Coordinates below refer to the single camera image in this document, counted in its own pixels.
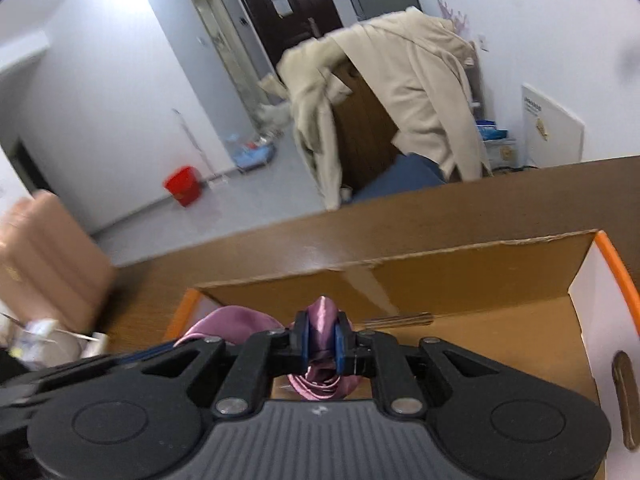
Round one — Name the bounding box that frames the pink satin cloth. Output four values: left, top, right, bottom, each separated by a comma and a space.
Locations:
176, 296, 360, 402

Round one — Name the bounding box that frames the red bucket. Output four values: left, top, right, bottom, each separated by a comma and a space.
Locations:
163, 166, 202, 207

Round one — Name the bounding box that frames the brown wooden chair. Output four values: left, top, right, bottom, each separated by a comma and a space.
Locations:
332, 60, 400, 194

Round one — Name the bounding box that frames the orange cardboard box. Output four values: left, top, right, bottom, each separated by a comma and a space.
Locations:
166, 231, 639, 479

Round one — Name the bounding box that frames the pink suitcase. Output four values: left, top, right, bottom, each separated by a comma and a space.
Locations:
1, 191, 116, 333

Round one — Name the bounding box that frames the beige coat on chair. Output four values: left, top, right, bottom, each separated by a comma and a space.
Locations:
277, 6, 491, 210

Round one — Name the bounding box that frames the dark entrance door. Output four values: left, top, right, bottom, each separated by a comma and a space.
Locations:
241, 0, 343, 65

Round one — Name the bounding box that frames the white board against wall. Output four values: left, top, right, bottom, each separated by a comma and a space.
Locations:
522, 84, 585, 168

